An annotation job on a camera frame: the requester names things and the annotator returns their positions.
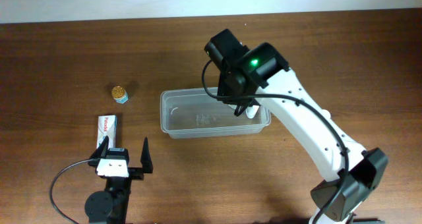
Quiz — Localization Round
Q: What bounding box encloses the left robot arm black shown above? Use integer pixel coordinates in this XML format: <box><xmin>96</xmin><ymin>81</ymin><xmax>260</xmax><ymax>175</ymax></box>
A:
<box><xmin>84</xmin><ymin>137</ymin><xmax>153</xmax><ymax>224</ymax></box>

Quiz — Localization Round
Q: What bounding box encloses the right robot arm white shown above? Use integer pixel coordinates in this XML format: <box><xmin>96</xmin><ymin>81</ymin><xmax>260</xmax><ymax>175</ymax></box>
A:
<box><xmin>204</xmin><ymin>29</ymin><xmax>388</xmax><ymax>223</ymax></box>

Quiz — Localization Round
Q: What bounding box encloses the white Panadol box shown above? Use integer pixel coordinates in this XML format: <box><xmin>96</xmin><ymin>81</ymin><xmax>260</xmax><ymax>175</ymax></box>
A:
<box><xmin>96</xmin><ymin>115</ymin><xmax>117</xmax><ymax>148</ymax></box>

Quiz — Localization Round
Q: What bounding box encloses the white lotion bottle clear cap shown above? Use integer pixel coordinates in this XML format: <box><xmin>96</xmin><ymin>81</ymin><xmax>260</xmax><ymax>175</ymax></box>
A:
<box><xmin>245</xmin><ymin>105</ymin><xmax>260</xmax><ymax>119</ymax></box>

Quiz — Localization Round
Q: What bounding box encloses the small jar gold lid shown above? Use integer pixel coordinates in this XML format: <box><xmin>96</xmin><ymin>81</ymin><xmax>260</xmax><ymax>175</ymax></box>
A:
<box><xmin>111</xmin><ymin>86</ymin><xmax>129</xmax><ymax>103</ymax></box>

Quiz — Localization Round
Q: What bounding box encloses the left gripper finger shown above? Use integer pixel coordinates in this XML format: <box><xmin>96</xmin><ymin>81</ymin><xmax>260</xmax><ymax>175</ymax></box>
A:
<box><xmin>90</xmin><ymin>136</ymin><xmax>109</xmax><ymax>159</ymax></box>
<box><xmin>140</xmin><ymin>137</ymin><xmax>154</xmax><ymax>174</ymax></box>

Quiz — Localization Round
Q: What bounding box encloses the clear plastic container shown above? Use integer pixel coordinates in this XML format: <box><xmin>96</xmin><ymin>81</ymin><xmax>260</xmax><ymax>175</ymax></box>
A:
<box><xmin>160</xmin><ymin>88</ymin><xmax>271</xmax><ymax>139</ymax></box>

